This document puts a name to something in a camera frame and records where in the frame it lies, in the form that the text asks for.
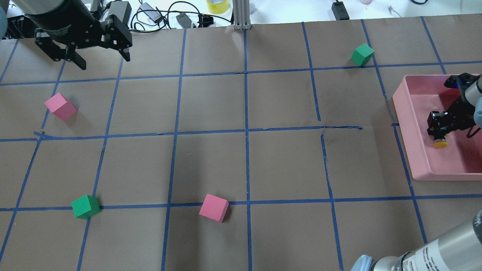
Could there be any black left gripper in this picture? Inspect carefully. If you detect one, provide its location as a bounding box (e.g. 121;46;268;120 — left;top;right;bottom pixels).
34;0;133;70

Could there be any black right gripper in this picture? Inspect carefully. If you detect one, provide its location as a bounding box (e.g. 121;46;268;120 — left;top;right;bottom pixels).
427;74;480;140

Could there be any yellow push button switch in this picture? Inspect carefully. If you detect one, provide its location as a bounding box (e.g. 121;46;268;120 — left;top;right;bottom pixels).
433;138;448;149

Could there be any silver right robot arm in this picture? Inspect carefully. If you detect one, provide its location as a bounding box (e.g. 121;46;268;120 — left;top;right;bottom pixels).
352;73;481;271

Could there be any green cube near left arm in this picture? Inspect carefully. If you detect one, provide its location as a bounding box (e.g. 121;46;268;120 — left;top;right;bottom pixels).
71;195;101;219

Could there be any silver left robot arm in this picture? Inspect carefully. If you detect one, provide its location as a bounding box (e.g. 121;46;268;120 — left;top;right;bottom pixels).
14;0;133;70

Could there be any pink plastic tray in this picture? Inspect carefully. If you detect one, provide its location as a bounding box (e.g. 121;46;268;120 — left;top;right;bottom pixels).
393;75;482;181

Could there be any pink cube far left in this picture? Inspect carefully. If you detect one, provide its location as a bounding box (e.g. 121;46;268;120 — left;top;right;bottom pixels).
44;93;78;121

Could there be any pink cube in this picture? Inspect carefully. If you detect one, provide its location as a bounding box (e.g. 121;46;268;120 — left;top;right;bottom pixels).
198;194;229;223
44;93;78;121

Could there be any green cube near tray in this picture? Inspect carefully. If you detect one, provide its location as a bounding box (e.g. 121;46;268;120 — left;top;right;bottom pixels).
351;43;375;67

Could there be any yellow tape roll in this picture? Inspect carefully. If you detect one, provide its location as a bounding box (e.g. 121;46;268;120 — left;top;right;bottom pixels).
206;0;229;14

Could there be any black power adapter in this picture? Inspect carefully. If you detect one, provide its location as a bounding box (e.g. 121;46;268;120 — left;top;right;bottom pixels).
331;0;350;21

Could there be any pink cube centre front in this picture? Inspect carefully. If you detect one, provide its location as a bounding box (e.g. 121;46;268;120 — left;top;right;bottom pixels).
198;194;229;223

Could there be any aluminium frame post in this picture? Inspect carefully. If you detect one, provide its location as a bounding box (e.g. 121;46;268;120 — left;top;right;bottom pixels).
232;0;252;30

